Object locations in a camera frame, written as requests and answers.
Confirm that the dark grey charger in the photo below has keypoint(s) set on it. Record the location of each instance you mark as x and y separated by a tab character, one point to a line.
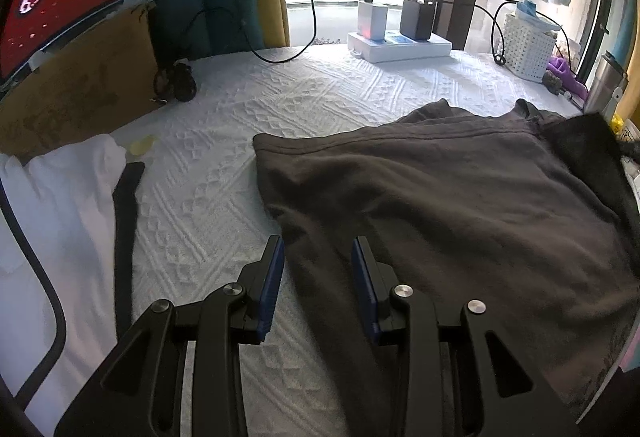
417	19

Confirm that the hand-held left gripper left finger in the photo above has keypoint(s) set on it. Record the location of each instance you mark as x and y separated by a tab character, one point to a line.
270	287

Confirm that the purple toy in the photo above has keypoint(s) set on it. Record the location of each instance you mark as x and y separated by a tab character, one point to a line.
560	67

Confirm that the brown cardboard box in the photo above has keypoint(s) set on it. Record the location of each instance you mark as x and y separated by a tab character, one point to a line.
85	92

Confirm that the blue face mask pack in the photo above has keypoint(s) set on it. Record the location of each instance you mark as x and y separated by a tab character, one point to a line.
527	9

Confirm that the white textured blanket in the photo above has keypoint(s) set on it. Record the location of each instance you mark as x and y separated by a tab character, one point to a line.
225	127

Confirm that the white printed mug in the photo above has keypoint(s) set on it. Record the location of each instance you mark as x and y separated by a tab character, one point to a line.
631	137

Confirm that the small dark lump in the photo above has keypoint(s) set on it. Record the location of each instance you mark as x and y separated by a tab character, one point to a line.
552	82

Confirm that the white power strip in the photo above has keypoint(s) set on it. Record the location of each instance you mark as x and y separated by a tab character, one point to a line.
415	51

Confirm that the white folded garment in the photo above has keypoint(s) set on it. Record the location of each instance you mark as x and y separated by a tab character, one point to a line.
65	217

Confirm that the stainless steel tumbler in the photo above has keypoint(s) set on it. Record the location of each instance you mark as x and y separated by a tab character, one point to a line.
602	87

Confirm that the white charger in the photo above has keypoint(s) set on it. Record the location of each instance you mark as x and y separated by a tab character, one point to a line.
372	22

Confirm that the white plastic basket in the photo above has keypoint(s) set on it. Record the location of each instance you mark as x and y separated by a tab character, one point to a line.
527	47

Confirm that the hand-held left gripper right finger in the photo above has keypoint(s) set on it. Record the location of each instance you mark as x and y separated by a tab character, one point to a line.
362	287

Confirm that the dark grey t-shirt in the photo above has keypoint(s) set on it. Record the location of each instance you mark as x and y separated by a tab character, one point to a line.
450	197

